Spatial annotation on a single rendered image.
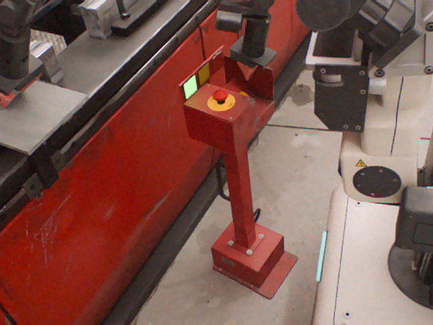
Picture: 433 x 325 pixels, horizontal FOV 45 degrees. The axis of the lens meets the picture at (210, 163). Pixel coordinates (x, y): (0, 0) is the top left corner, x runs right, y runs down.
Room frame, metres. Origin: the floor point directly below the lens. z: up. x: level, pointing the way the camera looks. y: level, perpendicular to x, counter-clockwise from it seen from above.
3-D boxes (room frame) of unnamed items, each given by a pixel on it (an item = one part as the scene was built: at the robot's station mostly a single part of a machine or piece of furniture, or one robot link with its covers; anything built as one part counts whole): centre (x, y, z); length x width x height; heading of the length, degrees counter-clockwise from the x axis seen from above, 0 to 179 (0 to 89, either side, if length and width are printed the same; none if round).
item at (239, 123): (1.11, -0.08, 0.75); 0.20 x 0.16 x 0.18; 138
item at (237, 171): (1.11, -0.08, 0.39); 0.05 x 0.05 x 0.54; 48
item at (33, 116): (0.89, 0.38, 1.00); 0.26 x 0.18 x 0.01; 54
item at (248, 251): (1.11, -0.08, 0.13); 0.10 x 0.10 x 0.01; 48
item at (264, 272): (1.09, -0.10, 0.06); 0.25 x 0.20 x 0.12; 48
